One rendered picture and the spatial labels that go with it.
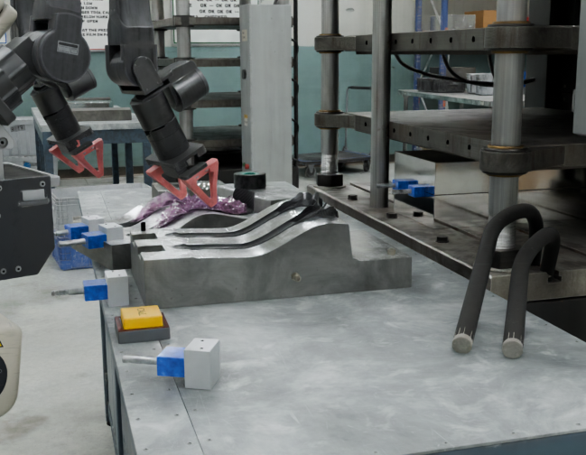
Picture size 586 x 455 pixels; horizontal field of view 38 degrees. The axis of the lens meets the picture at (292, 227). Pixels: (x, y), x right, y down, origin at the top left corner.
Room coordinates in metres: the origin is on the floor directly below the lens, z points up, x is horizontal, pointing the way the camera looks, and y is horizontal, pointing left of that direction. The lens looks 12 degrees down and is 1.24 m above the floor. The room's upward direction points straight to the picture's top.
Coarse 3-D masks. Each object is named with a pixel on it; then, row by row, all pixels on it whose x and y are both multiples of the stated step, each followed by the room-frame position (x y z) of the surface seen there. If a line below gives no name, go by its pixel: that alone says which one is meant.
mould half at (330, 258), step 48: (144, 240) 1.57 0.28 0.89; (192, 240) 1.58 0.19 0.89; (240, 240) 1.59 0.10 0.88; (288, 240) 1.48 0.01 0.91; (336, 240) 1.51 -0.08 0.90; (144, 288) 1.41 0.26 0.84; (192, 288) 1.43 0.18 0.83; (240, 288) 1.46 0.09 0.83; (288, 288) 1.48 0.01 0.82; (336, 288) 1.51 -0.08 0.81; (384, 288) 1.53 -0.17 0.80
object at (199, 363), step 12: (168, 348) 1.10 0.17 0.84; (180, 348) 1.10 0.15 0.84; (192, 348) 1.06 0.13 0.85; (204, 348) 1.06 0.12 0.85; (216, 348) 1.08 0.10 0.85; (132, 360) 1.09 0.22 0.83; (144, 360) 1.09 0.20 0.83; (156, 360) 1.07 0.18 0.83; (168, 360) 1.07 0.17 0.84; (180, 360) 1.07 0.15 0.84; (192, 360) 1.06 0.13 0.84; (204, 360) 1.06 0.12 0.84; (216, 360) 1.08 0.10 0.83; (168, 372) 1.07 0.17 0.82; (180, 372) 1.07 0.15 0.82; (192, 372) 1.06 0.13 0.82; (204, 372) 1.06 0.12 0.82; (216, 372) 1.08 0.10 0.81; (192, 384) 1.06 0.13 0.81; (204, 384) 1.06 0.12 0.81
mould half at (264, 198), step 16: (224, 192) 2.07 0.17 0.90; (256, 192) 1.99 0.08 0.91; (272, 192) 1.99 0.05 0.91; (288, 192) 1.99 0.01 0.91; (256, 208) 1.93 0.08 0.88; (176, 224) 1.79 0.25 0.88; (192, 224) 1.78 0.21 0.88; (208, 224) 1.80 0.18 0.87; (224, 224) 1.82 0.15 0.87; (112, 240) 1.72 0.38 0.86; (128, 240) 1.72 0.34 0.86; (96, 256) 1.76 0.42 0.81; (112, 256) 1.68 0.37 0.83; (128, 256) 1.70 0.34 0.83
